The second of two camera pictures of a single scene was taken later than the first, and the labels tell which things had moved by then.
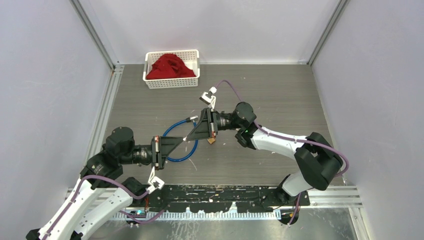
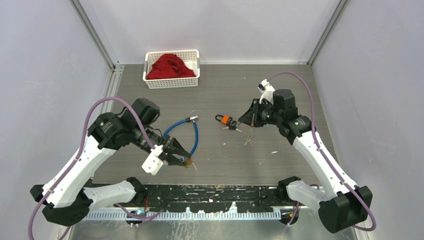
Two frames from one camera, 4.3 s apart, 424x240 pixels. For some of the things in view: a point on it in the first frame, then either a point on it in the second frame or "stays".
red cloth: [168, 66] stays
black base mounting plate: [219, 199] stays
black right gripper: [206, 126] to [252, 114]
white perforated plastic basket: [190, 57] stays
